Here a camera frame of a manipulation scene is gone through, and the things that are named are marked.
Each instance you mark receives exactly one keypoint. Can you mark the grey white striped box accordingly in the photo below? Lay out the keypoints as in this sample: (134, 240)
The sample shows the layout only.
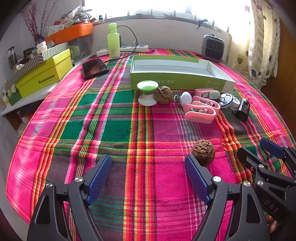
(30, 63)

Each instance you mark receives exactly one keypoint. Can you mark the dried purple flower branches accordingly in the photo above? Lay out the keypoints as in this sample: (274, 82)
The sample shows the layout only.
(32, 20)

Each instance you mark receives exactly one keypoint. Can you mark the orange plastic tray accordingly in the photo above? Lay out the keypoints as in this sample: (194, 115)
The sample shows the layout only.
(71, 31)

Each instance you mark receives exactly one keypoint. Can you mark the green cardboard box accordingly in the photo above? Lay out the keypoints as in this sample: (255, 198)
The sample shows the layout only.
(175, 78)

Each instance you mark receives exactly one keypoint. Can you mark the heart print curtain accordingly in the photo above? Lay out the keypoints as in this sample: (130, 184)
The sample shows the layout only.
(261, 41)

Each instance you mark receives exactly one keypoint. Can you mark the white oval knob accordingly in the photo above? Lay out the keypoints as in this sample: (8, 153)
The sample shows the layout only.
(185, 98)

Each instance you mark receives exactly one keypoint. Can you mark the white jar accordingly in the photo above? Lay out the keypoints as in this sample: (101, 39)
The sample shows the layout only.
(42, 47)

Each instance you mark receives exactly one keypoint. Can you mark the light green bottle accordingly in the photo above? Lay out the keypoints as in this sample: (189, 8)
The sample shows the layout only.
(113, 41)

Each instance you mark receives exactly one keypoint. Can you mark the grey space heater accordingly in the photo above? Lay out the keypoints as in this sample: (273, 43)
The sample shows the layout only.
(212, 47)

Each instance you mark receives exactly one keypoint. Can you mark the brown walnut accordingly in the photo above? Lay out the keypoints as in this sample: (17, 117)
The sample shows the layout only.
(204, 151)
(163, 95)

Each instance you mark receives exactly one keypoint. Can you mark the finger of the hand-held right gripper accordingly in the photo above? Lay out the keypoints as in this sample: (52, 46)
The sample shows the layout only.
(272, 148)
(248, 158)

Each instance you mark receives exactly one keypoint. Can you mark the small silver round case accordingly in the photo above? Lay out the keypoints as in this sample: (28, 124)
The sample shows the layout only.
(236, 103)

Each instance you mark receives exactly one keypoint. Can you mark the pink plastic clip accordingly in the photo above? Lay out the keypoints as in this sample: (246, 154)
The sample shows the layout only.
(209, 104)
(208, 92)
(198, 114)

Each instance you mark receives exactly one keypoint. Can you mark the green white mushroom knob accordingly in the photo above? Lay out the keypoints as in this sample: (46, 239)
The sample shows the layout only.
(147, 91)

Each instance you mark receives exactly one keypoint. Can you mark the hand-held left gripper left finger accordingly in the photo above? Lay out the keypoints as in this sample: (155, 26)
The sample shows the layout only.
(99, 179)

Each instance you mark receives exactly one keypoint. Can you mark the black clip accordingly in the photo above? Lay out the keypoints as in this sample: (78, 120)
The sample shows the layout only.
(201, 23)

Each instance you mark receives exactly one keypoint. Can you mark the pink green plaid tablecloth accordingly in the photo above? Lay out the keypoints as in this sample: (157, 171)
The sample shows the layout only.
(115, 129)

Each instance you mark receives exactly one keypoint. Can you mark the white gloves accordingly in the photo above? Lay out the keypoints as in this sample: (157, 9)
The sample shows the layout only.
(82, 14)

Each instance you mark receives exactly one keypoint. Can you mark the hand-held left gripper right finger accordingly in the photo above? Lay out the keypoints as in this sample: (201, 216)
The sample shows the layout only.
(196, 179)

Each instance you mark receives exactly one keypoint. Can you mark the person's right hand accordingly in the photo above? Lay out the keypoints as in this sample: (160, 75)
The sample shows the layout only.
(274, 226)

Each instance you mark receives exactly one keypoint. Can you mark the white power strip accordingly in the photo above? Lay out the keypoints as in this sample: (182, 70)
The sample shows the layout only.
(129, 48)

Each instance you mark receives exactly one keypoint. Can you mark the clear plastic container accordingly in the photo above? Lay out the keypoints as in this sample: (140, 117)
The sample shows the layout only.
(81, 47)

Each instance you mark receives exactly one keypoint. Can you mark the yellow cardboard box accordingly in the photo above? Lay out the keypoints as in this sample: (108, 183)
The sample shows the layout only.
(44, 74)

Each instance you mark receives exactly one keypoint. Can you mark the stack of paper cards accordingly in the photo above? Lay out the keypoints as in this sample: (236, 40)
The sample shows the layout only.
(60, 25)

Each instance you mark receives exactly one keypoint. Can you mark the round black silver device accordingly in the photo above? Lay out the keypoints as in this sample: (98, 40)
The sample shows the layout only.
(225, 100)

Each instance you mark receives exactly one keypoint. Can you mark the black smartphone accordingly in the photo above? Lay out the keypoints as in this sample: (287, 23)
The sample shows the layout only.
(94, 68)

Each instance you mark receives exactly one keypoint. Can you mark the small black rectangular device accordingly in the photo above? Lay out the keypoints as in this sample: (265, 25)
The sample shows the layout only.
(242, 110)

